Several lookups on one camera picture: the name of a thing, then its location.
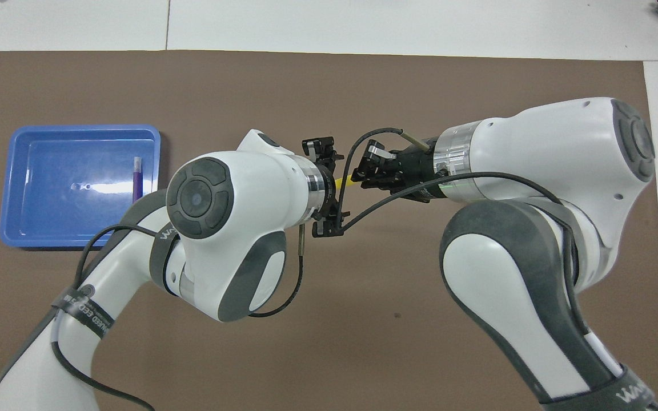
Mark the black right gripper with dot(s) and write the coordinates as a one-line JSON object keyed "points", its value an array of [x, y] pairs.
{"points": [[414, 168]]}

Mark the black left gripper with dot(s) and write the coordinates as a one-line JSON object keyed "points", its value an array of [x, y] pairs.
{"points": [[332, 182]]}

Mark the yellow pen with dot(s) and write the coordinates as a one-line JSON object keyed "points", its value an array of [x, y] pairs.
{"points": [[345, 182]]}

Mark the purple pen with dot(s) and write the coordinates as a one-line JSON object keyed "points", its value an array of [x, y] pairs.
{"points": [[137, 182]]}

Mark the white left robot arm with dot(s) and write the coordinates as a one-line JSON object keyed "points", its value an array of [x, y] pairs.
{"points": [[249, 188]]}

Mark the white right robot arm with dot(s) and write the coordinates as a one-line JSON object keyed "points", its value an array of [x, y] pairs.
{"points": [[534, 148]]}

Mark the blue plastic tray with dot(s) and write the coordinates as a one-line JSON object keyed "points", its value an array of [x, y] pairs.
{"points": [[66, 211]]}

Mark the brown table mat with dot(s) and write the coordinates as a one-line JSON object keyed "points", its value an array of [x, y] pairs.
{"points": [[363, 85]]}

